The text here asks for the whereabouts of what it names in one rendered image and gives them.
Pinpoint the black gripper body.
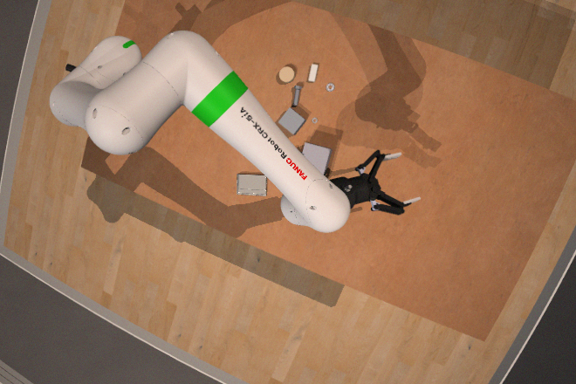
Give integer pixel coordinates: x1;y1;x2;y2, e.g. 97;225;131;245
348;173;381;205

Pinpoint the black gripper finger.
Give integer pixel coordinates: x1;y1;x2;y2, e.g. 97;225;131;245
355;150;401;183
370;187;421;215

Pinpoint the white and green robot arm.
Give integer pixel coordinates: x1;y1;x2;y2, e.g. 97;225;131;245
49;31;356;233

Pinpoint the tan round disc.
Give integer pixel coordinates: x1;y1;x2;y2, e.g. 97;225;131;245
279;67;295;83

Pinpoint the grey steel bolt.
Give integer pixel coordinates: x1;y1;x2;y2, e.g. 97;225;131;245
293;86;302;106

